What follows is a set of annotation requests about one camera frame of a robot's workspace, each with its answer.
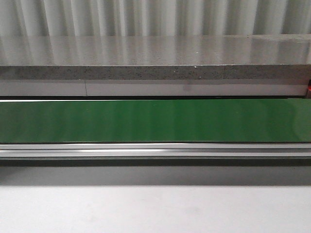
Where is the green conveyor belt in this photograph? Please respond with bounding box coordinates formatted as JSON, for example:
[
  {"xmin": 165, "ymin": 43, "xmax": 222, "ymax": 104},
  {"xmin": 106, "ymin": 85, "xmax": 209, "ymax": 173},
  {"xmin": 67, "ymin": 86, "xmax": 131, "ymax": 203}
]
[{"xmin": 0, "ymin": 99, "xmax": 311, "ymax": 143}]

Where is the grey speckled stone counter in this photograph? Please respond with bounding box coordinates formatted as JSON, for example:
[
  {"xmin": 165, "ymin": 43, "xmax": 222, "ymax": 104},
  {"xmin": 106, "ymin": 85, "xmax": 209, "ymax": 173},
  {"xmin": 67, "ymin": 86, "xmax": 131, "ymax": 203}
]
[{"xmin": 0, "ymin": 34, "xmax": 311, "ymax": 98}]

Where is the red object at right edge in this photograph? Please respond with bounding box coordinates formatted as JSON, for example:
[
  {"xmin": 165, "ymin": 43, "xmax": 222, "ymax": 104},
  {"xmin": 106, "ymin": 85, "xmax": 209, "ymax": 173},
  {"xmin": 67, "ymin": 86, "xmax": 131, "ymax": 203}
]
[{"xmin": 306, "ymin": 80, "xmax": 311, "ymax": 99}]

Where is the grey pleated curtain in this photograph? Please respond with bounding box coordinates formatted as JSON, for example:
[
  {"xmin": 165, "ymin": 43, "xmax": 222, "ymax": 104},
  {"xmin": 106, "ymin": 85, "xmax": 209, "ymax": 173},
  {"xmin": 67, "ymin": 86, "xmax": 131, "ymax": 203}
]
[{"xmin": 0, "ymin": 0, "xmax": 311, "ymax": 36}]

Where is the aluminium conveyor side rail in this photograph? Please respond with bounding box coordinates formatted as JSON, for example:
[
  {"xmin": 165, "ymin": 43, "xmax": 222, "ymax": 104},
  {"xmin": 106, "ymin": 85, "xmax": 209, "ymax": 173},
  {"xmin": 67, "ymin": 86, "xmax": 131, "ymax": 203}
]
[{"xmin": 0, "ymin": 143, "xmax": 311, "ymax": 166}]

